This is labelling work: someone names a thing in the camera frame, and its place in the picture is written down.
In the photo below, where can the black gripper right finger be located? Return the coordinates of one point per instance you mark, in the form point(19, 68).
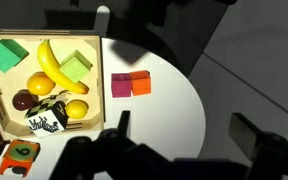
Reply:
point(245, 135)

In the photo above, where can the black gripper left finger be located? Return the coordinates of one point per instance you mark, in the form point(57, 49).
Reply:
point(124, 122)

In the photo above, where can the magenta cube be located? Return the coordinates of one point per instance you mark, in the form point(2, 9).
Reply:
point(121, 86)

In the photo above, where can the wooden crate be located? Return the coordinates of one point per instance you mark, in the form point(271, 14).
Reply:
point(97, 66)

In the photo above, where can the light green cube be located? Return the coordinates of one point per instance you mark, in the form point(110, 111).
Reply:
point(74, 68)

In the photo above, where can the orange plush number cube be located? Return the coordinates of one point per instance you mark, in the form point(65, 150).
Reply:
point(20, 154)

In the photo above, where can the dark green cube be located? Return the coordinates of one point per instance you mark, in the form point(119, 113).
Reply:
point(4, 55)

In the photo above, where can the yellow lemon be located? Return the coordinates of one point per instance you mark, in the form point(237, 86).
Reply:
point(76, 109)

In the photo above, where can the orange fruit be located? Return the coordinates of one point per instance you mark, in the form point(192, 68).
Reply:
point(40, 84)

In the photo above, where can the yellow banana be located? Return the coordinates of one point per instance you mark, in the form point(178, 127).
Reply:
point(47, 63)

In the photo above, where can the dark red plum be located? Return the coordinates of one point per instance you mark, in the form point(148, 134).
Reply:
point(23, 100)

